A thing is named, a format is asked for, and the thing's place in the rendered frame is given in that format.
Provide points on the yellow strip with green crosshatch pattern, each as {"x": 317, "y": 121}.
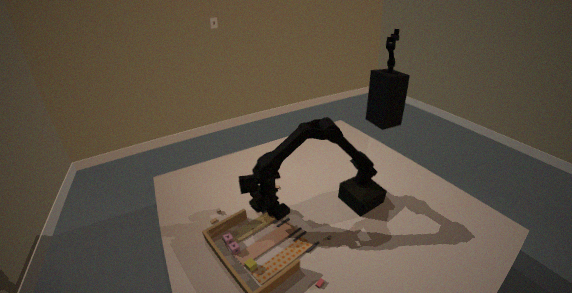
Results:
{"x": 265, "y": 219}

